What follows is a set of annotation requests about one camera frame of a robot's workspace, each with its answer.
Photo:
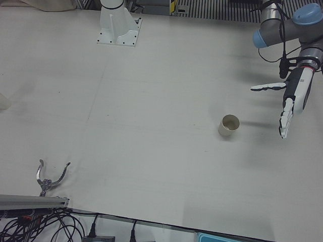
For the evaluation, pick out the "paper cup with smooth rim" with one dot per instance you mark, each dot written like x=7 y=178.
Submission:
x=225 y=131

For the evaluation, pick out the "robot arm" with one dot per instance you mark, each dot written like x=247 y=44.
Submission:
x=275 y=32

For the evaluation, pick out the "black power plug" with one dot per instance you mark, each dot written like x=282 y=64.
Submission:
x=133 y=230
x=93 y=228

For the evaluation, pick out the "ribbed metal grating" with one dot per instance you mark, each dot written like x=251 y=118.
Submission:
x=217 y=11

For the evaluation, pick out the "blue plastic bin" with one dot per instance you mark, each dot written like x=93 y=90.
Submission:
x=227 y=238

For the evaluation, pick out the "aluminium profile column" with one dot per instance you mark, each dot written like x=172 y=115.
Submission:
x=30 y=200

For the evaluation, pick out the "beige cloth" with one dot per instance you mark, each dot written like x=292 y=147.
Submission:
x=48 y=5

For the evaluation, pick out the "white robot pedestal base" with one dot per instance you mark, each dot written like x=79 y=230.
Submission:
x=113 y=25

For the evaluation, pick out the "yellow black striped post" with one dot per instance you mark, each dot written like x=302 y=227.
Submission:
x=172 y=6

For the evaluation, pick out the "curved metal claw bracket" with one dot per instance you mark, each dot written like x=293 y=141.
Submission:
x=46 y=182

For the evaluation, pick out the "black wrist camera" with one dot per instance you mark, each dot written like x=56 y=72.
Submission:
x=283 y=69

